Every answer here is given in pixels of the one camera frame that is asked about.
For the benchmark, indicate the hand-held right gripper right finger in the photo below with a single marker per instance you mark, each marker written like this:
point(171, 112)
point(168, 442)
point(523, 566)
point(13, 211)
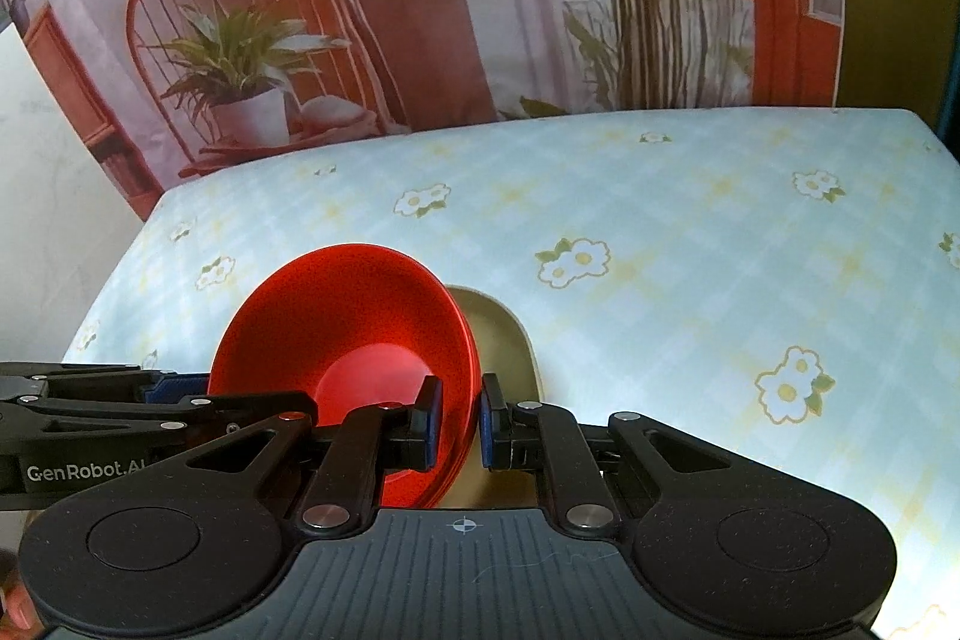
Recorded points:
point(489, 422)

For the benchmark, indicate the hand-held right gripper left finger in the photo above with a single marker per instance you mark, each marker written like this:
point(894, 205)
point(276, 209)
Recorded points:
point(430, 422)

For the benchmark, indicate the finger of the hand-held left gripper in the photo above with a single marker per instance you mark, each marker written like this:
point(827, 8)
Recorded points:
point(176, 389)
point(112, 419)

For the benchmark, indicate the beige plate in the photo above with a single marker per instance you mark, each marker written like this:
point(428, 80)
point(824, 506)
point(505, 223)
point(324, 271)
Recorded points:
point(501, 347)

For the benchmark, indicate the large red bowl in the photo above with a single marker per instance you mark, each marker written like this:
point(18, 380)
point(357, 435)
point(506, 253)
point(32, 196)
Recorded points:
point(360, 317)

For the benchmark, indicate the person's left hand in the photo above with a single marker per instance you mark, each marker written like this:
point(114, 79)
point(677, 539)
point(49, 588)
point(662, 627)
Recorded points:
point(16, 606)

